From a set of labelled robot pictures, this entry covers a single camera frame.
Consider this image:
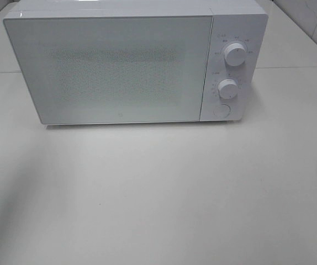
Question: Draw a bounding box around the round door release button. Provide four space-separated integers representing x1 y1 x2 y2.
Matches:
213 104 231 120

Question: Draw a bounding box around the white microwave door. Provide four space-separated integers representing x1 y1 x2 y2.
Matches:
4 16 212 125

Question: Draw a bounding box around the white round knob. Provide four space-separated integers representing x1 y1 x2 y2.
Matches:
223 42 247 67
217 79 239 99

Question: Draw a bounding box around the white microwave oven body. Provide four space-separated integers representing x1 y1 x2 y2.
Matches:
3 1 268 122

